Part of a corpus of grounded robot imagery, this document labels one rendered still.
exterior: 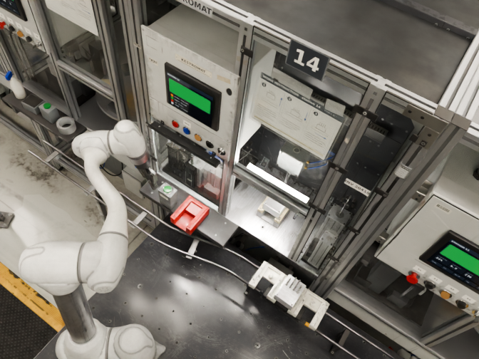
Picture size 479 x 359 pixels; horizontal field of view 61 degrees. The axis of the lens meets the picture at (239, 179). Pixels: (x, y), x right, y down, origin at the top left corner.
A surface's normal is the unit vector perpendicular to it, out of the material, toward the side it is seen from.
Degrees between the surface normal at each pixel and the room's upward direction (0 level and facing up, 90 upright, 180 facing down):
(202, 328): 0
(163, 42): 90
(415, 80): 0
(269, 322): 0
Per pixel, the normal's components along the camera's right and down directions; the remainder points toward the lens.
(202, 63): -0.55, 0.66
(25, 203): 0.10, -0.57
